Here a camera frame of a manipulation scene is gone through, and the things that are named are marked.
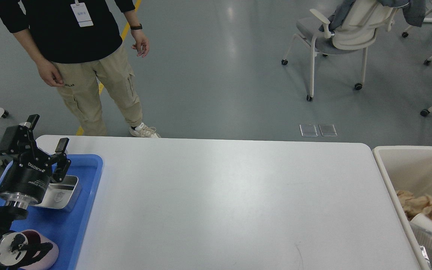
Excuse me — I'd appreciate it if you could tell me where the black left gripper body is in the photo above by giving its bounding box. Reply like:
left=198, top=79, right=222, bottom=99
left=0, top=159, right=53, bottom=205

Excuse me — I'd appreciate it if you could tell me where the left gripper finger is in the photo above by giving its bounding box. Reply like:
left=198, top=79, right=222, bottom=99
left=48, top=137, right=71, bottom=183
left=0, top=114, right=41, bottom=165

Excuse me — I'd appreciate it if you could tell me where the square steel container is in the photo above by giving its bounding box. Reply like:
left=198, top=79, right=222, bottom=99
left=34, top=175, right=82, bottom=212

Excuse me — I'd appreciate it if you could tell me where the pink mug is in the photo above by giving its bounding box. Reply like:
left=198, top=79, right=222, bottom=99
left=10, top=229, right=59, bottom=270

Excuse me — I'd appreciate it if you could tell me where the brown paper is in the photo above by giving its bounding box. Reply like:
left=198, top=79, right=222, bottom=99
left=396, top=190, right=432, bottom=221

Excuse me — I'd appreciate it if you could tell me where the white paper cup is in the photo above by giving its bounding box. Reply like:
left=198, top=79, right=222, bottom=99
left=410, top=213, right=432, bottom=233

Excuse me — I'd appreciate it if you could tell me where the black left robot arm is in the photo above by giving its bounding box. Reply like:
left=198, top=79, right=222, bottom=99
left=0, top=114, right=71, bottom=270

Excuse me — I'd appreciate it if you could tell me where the blue plastic tray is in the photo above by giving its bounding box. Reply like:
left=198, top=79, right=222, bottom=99
left=11, top=154, right=103, bottom=270

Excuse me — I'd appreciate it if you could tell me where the person in beige trousers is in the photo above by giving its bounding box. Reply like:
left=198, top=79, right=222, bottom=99
left=0, top=0, right=160, bottom=138

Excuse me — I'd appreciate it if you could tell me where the white office chair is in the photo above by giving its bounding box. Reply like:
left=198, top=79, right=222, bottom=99
left=281, top=0, right=410, bottom=102

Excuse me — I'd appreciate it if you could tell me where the beige plastic bin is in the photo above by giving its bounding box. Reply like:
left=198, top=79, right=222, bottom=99
left=373, top=146, right=432, bottom=270

